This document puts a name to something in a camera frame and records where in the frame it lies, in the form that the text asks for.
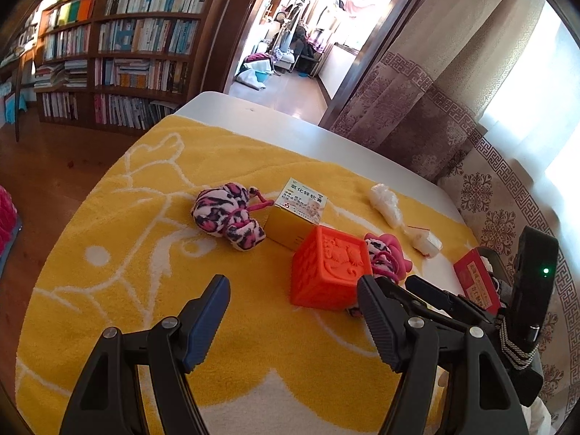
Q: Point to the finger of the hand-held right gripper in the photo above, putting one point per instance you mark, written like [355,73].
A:
[444,297]

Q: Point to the red tin box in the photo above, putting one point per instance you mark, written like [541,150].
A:
[471,276]

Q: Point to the orange rubber cube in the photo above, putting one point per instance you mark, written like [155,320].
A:
[330,267]

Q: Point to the leopard and pink scrunchie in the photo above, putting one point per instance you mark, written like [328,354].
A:
[387,249]

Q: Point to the cream and purple patterned curtain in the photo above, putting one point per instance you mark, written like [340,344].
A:
[408,113]

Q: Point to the wooden door frame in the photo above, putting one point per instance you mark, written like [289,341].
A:
[376,45]

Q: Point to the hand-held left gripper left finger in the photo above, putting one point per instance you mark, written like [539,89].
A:
[208,321]

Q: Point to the wooden bookshelf with books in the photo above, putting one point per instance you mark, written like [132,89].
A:
[136,45]

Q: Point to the yellow and white blanket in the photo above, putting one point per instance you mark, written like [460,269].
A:
[158,244]

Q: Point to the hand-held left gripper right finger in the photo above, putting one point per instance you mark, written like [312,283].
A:
[378,321]

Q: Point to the white bag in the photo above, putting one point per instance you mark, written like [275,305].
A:
[247,77]

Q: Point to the leopard print knotted plush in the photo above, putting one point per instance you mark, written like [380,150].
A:
[222,213]

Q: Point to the clear plastic bag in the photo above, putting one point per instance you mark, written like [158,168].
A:
[385,201]

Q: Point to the small white box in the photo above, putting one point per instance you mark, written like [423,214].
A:
[423,240]

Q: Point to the blue basin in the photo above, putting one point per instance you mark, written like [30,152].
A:
[262,78]

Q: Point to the pink cloth pile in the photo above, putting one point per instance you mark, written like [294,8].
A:
[7,217]

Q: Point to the yellow cardboard box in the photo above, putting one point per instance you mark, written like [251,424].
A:
[294,217]

